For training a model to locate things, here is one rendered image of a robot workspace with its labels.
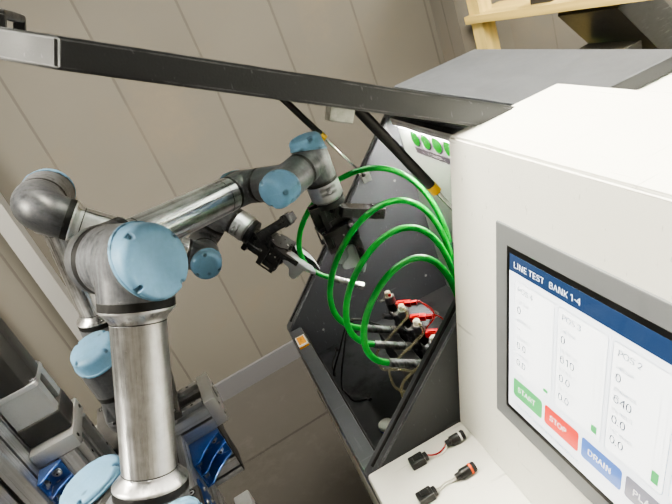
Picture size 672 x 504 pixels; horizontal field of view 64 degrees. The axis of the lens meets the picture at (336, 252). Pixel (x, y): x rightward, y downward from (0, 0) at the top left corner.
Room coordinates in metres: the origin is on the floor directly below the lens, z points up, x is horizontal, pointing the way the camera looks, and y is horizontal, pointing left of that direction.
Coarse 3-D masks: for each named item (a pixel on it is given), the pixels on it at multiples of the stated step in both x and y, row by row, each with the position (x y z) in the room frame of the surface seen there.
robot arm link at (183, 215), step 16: (224, 176) 1.18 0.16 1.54; (240, 176) 1.14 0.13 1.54; (192, 192) 1.06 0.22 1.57; (208, 192) 1.06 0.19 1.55; (224, 192) 1.08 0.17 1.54; (240, 192) 1.10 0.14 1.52; (160, 208) 0.99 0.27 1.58; (176, 208) 1.00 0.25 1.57; (192, 208) 1.01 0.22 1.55; (208, 208) 1.04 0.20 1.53; (224, 208) 1.07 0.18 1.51; (96, 224) 0.91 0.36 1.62; (160, 224) 0.95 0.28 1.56; (176, 224) 0.97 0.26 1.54; (192, 224) 1.00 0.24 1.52; (208, 224) 1.05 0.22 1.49; (64, 256) 0.83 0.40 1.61; (80, 288) 0.81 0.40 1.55
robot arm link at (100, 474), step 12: (108, 456) 0.77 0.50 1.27; (84, 468) 0.77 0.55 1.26; (96, 468) 0.75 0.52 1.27; (108, 468) 0.73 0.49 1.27; (72, 480) 0.75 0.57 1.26; (84, 480) 0.73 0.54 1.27; (96, 480) 0.71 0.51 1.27; (108, 480) 0.70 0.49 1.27; (72, 492) 0.71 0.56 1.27; (84, 492) 0.70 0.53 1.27; (96, 492) 0.69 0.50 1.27; (108, 492) 0.69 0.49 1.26
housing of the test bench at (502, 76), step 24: (432, 72) 1.54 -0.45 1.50; (456, 72) 1.43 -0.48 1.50; (480, 72) 1.33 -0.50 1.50; (504, 72) 1.25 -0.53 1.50; (528, 72) 1.17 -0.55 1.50; (552, 72) 1.10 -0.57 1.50; (576, 72) 1.04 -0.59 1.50; (600, 72) 0.99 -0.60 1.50; (624, 72) 0.94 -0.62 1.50; (648, 72) 0.91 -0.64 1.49; (456, 96) 1.23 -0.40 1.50; (480, 96) 1.14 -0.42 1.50; (504, 96) 1.08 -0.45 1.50; (528, 96) 1.02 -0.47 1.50
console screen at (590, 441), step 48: (528, 240) 0.62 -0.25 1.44; (528, 288) 0.62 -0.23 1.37; (576, 288) 0.53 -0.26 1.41; (624, 288) 0.46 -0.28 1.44; (528, 336) 0.61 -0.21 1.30; (576, 336) 0.52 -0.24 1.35; (624, 336) 0.45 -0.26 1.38; (528, 384) 0.61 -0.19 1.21; (576, 384) 0.51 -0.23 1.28; (624, 384) 0.44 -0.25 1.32; (528, 432) 0.60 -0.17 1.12; (576, 432) 0.50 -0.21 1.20; (624, 432) 0.43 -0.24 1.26; (576, 480) 0.50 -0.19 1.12; (624, 480) 0.42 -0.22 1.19
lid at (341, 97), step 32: (0, 32) 0.79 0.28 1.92; (32, 32) 0.76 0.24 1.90; (32, 64) 0.76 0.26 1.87; (64, 64) 0.74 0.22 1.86; (96, 64) 0.74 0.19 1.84; (128, 64) 0.75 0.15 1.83; (160, 64) 0.75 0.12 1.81; (192, 64) 0.76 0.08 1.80; (224, 64) 0.77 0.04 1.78; (256, 96) 0.78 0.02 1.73; (288, 96) 0.78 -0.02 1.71; (320, 96) 0.79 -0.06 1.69; (352, 96) 0.79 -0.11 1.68; (384, 96) 0.80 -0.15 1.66; (416, 96) 0.81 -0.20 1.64; (448, 96) 0.82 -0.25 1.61
